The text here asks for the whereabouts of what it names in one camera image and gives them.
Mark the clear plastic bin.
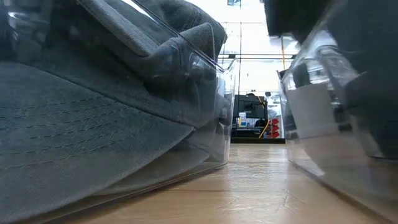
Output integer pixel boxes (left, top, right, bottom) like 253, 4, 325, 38
277, 0, 398, 222
0, 0, 239, 224

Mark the red bin stack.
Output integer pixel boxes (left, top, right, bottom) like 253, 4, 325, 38
269, 117, 280, 139

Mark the black equipment cabinet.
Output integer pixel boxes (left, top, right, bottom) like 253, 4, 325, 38
233, 94, 269, 138

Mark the black hanging cable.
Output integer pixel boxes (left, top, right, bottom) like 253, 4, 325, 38
238, 0, 242, 94

